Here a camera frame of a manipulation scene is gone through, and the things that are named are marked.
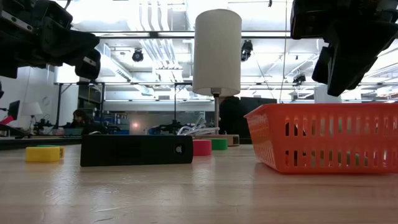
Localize orange plastic basket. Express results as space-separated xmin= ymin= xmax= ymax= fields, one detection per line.
xmin=244 ymin=103 xmax=398 ymax=174

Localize person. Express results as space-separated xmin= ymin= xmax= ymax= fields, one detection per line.
xmin=71 ymin=108 xmax=107 ymax=136
xmin=218 ymin=96 xmax=248 ymax=144

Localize yellow tape dispenser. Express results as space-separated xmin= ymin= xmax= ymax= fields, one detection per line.
xmin=25 ymin=146 xmax=65 ymax=163

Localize black ceiling spotlight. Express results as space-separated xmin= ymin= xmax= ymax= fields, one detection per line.
xmin=241 ymin=39 xmax=254 ymax=62
xmin=292 ymin=73 xmax=307 ymax=86
xmin=131 ymin=48 xmax=145 ymax=63

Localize thin hanging cable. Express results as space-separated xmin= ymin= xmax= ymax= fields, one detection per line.
xmin=279 ymin=0 xmax=288 ymax=102

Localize small dark monitor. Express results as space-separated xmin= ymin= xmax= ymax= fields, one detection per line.
xmin=7 ymin=100 xmax=21 ymax=121

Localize small white background lamp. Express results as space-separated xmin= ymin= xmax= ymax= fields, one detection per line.
xmin=21 ymin=101 xmax=44 ymax=134

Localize white lamp cable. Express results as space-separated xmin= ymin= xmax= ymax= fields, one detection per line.
xmin=177 ymin=115 xmax=220 ymax=136

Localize black stapler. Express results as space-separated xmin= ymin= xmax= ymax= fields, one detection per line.
xmin=80 ymin=134 xmax=194 ymax=167

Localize large dark monitor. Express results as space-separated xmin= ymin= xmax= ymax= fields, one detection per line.
xmin=240 ymin=96 xmax=277 ymax=116

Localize blue storage bins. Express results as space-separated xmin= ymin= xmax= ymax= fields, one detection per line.
xmin=104 ymin=112 xmax=131 ymax=136

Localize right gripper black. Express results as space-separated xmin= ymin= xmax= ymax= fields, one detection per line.
xmin=290 ymin=0 xmax=398 ymax=98

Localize table lamp with white shade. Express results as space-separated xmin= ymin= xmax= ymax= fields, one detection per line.
xmin=192 ymin=8 xmax=241 ymax=147

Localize green tape roll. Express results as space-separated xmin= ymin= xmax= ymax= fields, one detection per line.
xmin=211 ymin=138 xmax=229 ymax=151

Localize pink tape roll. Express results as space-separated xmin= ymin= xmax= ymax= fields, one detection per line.
xmin=192 ymin=139 xmax=213 ymax=157

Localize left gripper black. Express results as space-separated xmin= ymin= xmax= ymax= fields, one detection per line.
xmin=0 ymin=0 xmax=102 ymax=80

